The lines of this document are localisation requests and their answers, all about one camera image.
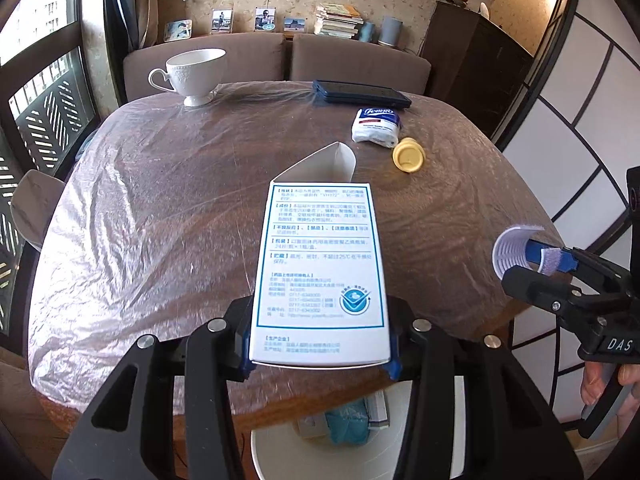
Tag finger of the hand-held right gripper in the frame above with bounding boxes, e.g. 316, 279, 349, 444
501, 265, 609, 332
527, 239, 631, 289

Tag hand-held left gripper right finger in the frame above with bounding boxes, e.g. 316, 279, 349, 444
382, 297, 586, 480

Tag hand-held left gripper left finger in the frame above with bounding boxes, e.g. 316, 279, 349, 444
52, 297, 256, 480

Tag white medicine box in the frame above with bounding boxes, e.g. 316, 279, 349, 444
248, 141, 392, 372

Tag white round trash bin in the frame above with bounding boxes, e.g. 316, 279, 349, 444
250, 387, 416, 480

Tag person's right hand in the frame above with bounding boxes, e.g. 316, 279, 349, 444
580, 360, 640, 433

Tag white striped packet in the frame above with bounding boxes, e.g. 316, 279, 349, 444
367, 392, 392, 429

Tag round wooden table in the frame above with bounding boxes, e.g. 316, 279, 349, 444
27, 81, 568, 433

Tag white paper sliding screen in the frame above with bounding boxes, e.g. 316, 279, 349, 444
492, 0, 640, 426

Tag wooden table with plastic cover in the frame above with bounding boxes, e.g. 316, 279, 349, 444
27, 81, 568, 411

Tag yellow rubber cap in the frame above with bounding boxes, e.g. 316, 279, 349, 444
391, 137, 428, 175

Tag dark wooden cabinet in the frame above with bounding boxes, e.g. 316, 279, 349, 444
420, 0, 536, 141

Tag white tissue pack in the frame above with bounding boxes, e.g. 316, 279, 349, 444
351, 106, 402, 147

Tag grey chair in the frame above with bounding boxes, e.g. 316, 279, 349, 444
10, 169, 67, 253

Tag black smartphone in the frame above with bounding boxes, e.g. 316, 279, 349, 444
312, 79, 412, 109

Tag white teacup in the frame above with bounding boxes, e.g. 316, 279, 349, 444
148, 48, 227, 108

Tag grey cylindrical speaker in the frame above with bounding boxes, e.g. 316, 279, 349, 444
377, 16, 403, 47

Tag brown upholstered chair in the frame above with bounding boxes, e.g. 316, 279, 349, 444
291, 34, 432, 96
123, 32, 288, 103

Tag metal balcony railing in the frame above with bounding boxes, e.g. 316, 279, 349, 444
0, 47, 101, 331

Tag stack of books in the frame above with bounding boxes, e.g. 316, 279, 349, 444
314, 2, 365, 40

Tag beige curtain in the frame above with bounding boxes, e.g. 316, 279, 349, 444
132, 0, 157, 51

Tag dark framed window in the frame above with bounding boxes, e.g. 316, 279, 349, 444
0, 0, 108, 346

